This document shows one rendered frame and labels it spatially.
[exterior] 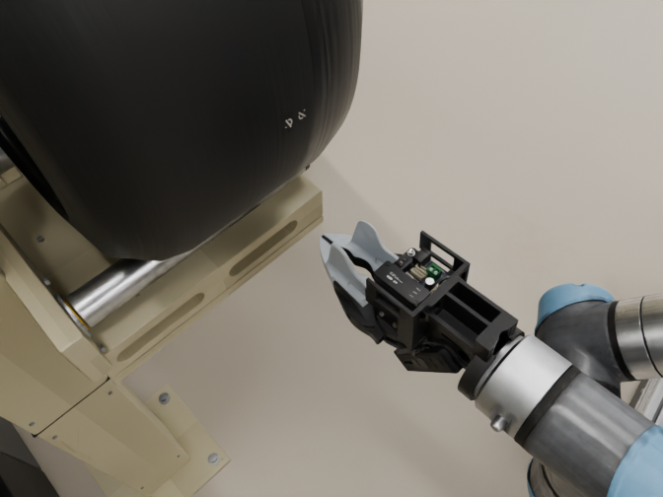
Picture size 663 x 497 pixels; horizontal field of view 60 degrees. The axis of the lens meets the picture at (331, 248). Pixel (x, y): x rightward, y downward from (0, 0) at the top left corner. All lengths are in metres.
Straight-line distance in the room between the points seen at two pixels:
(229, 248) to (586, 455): 0.48
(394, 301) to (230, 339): 1.20
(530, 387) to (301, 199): 0.43
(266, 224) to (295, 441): 0.87
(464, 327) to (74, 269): 0.56
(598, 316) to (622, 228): 1.42
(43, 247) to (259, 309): 0.88
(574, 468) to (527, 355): 0.08
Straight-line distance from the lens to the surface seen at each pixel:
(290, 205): 0.77
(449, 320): 0.48
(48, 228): 0.92
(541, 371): 0.46
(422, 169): 1.95
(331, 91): 0.49
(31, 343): 0.81
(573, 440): 0.45
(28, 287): 0.69
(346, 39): 0.47
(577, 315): 0.60
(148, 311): 0.72
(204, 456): 1.54
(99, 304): 0.69
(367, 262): 0.56
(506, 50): 2.44
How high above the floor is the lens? 1.49
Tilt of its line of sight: 59 degrees down
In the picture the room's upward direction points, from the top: straight up
